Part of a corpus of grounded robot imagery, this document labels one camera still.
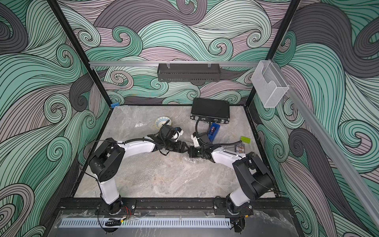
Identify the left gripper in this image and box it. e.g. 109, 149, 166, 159
163, 140, 190, 154

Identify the yellow patterned ceramic bowl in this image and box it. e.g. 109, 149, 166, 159
155, 116, 171, 129

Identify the clear bubble wrap sheet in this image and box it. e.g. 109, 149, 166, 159
115, 152, 239, 198

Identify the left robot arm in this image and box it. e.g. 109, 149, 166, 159
88, 124, 189, 214

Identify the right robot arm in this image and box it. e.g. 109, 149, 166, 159
189, 133, 274, 215

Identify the blue tape dispenser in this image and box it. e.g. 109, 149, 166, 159
207, 123, 220, 142

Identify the small patterned card box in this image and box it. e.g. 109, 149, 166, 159
235, 142, 245, 154

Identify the black hard case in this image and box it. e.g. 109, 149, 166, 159
190, 98, 230, 124

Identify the green sticky note pad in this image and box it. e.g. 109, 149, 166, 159
240, 136, 251, 144

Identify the blue corner clip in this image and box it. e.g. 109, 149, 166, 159
111, 102, 119, 108

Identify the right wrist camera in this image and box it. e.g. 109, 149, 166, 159
190, 132, 201, 148

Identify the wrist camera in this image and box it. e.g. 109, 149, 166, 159
172, 127, 183, 140
190, 132, 201, 148

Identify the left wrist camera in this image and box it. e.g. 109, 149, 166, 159
172, 127, 183, 140

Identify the black perforated wall tray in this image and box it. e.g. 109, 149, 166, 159
157, 64, 221, 83

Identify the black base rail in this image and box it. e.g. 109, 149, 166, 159
58, 197, 292, 216

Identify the white slotted cable duct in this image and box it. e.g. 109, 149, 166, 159
58, 217, 232, 229

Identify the clear acrylic wall holder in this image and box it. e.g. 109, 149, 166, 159
251, 60, 289, 108

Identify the aluminium rail back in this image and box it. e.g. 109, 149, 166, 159
89, 60, 259, 68

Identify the aluminium rail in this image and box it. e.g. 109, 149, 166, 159
276, 63, 379, 229
89, 60, 259, 68

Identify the aluminium rail right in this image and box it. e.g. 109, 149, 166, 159
276, 63, 379, 229

